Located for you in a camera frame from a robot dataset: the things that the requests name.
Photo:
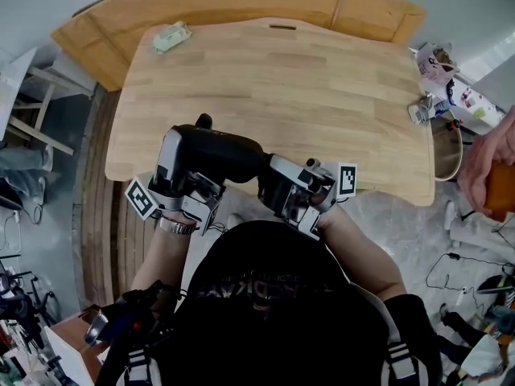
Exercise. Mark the wooden slat platform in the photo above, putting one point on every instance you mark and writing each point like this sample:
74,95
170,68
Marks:
100,215

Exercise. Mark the wooden frame stand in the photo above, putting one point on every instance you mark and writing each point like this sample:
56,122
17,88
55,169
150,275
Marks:
45,107

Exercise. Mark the black and yellow helmet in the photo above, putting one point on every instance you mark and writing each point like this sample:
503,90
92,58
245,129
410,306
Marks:
495,286

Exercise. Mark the black zippered case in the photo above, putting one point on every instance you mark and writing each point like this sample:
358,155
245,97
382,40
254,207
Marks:
217,151

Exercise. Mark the dark cola bottle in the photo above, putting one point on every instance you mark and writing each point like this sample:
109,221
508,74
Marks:
454,124

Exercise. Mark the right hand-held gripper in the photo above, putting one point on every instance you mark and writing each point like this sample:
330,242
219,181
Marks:
318,191

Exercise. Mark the person's right forearm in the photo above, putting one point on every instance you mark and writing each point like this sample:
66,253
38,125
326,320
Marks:
362,251

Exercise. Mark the person's black shirt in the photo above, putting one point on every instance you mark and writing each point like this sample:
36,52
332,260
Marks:
281,316

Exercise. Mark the clear water bottle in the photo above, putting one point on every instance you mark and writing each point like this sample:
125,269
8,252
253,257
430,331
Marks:
440,107

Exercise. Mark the black bicycle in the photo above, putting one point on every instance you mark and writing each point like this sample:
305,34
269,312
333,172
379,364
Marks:
24,296

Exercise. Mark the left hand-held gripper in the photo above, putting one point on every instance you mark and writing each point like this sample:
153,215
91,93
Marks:
189,199

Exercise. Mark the white side shelf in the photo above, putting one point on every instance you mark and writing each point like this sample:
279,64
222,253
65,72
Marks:
483,95

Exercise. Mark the person's left forearm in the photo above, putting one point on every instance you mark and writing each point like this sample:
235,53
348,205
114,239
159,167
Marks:
161,255

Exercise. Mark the round wicker chair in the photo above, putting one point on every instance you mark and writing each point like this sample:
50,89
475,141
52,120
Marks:
448,155

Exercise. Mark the white printed plastic bag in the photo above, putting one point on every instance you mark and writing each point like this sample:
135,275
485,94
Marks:
432,64

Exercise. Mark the light green packet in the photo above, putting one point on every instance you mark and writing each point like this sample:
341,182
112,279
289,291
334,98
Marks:
479,113

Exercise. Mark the black device with screen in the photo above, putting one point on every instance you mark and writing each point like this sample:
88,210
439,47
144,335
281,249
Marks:
137,308

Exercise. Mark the orange cushion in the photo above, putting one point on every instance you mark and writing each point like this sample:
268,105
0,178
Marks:
501,187

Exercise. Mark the green wet wipes packet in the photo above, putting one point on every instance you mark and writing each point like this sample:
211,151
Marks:
173,36

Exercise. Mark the silver wristwatch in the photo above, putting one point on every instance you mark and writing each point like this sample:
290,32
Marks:
177,227

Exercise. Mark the brown wooden cabinet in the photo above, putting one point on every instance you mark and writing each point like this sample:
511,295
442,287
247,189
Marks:
68,328

